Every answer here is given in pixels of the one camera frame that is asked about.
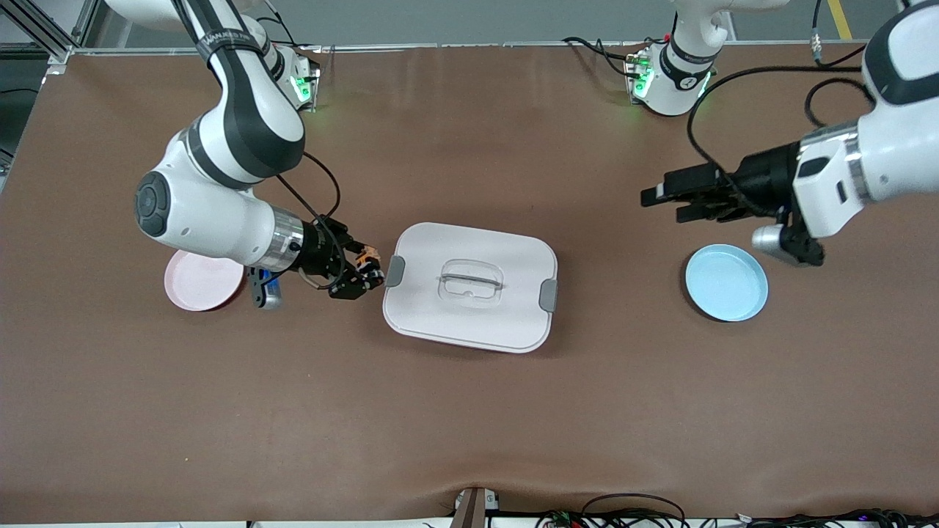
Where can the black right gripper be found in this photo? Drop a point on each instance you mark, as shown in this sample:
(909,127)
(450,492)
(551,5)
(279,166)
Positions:
(320,248)

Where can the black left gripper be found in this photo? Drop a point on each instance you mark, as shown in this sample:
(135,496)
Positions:
(763,178)

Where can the orange and black switch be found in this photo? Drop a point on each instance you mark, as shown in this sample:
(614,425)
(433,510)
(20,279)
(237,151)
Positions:
(369,260)

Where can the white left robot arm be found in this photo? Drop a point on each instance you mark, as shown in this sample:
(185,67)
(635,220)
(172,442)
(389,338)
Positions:
(895,147)

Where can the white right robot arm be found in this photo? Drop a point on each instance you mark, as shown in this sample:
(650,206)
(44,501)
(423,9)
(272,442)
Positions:
(213,213)

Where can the grey box latch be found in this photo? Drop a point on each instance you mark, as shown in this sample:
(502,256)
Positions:
(395,271)
(548,295)

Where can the white lidded storage box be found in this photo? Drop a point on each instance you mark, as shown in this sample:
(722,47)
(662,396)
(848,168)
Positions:
(469,323)

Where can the light blue round plate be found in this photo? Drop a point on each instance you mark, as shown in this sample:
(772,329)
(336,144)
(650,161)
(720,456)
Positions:
(726,282)

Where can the pink round plate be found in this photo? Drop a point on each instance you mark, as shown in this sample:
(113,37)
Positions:
(202,286)

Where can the metal table edge rail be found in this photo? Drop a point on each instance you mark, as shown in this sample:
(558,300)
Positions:
(477,45)

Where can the brown table edge post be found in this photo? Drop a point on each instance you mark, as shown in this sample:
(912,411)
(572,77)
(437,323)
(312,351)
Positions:
(469,510)

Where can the aluminium frame strut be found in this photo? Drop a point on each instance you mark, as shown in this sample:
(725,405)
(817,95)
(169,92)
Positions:
(57,51)

